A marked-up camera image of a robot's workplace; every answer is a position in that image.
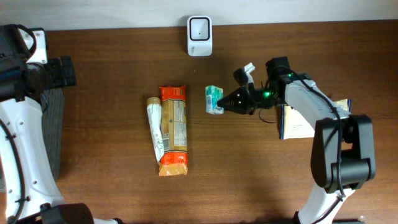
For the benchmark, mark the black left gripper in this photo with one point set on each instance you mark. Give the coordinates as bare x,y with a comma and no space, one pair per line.
61,78

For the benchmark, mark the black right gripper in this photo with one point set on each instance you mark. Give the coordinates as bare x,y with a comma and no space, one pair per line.
245,99

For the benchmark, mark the teal tissue pack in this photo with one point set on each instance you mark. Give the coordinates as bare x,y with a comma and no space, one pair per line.
213,94

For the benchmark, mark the yellow noodle packet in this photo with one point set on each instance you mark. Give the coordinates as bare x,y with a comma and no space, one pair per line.
300,122

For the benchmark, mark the orange pasta packet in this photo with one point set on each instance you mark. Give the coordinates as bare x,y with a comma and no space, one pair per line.
174,131

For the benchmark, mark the beige white tube packet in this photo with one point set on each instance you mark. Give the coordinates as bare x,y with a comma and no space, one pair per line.
154,112

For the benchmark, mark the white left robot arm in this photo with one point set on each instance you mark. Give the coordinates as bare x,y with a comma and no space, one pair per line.
26,72

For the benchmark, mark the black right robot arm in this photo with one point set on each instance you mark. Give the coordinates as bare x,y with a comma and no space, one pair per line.
343,154

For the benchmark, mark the white barcode scanner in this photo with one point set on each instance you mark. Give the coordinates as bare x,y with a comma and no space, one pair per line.
199,36

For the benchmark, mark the grey plastic mesh basket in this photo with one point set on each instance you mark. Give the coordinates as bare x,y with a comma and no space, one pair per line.
52,123

